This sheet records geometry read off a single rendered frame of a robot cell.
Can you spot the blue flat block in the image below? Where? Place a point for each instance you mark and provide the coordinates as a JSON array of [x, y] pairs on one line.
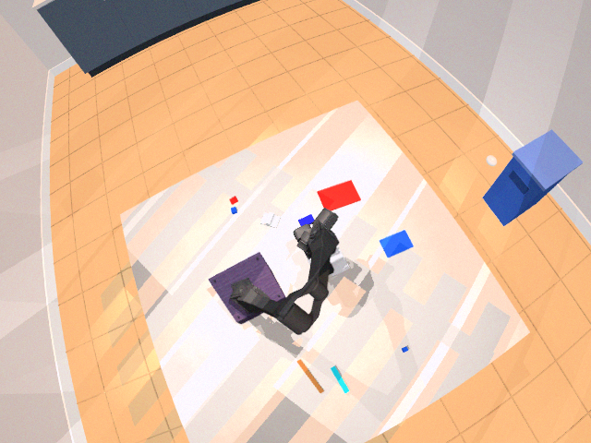
[[306, 220]]

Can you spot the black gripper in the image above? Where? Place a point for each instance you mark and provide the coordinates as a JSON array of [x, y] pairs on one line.
[[298, 232]]

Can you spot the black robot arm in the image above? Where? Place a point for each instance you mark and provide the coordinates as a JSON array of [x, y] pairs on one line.
[[322, 242]]

